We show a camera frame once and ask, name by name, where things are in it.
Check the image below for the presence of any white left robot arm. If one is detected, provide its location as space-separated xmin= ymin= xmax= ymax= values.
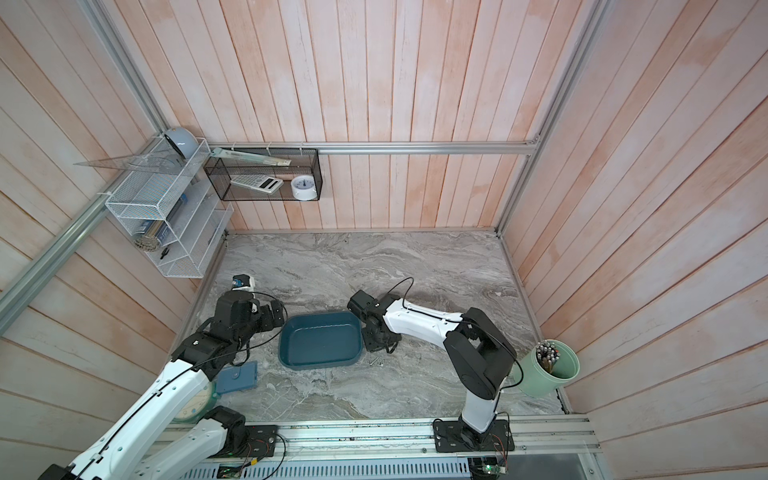
xmin=41 ymin=289 xmax=287 ymax=479

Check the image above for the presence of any grey round desk clock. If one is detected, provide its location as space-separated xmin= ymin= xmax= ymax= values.
xmin=163 ymin=127 xmax=199 ymax=160

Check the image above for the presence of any white wire mesh shelf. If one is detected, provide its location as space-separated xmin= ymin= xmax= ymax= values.
xmin=106 ymin=138 xmax=233 ymax=279

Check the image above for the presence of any black wire mesh basket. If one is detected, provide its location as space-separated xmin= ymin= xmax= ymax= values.
xmin=204 ymin=147 xmax=324 ymax=202

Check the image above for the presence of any metal cylinder in shelf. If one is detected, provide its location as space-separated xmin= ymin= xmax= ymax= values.
xmin=133 ymin=220 xmax=169 ymax=252

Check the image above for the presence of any green round clock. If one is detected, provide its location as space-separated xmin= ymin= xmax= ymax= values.
xmin=172 ymin=382 xmax=219 ymax=423

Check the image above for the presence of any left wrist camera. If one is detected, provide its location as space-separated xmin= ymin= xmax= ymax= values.
xmin=231 ymin=274 xmax=255 ymax=293

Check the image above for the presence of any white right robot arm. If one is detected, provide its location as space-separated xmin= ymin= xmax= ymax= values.
xmin=347 ymin=290 xmax=517 ymax=453

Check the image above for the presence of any teal plastic storage tray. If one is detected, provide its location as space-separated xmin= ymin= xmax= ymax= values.
xmin=278 ymin=311 xmax=364 ymax=371

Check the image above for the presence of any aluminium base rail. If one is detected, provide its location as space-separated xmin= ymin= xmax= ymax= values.
xmin=182 ymin=415 xmax=612 ymax=479

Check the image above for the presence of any green pen holder cup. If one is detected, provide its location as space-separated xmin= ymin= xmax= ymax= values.
xmin=509 ymin=340 xmax=581 ymax=398

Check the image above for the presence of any white tape roll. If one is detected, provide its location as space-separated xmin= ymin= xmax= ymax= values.
xmin=291 ymin=175 xmax=318 ymax=201

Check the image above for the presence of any clear triangle ruler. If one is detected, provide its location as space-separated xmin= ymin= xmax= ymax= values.
xmin=76 ymin=151 xmax=184 ymax=175

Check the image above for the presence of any white calculator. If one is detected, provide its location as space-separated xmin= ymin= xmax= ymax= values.
xmin=231 ymin=174 xmax=284 ymax=195

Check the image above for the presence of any clear straight ruler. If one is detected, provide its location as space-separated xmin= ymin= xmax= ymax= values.
xmin=210 ymin=147 xmax=291 ymax=167

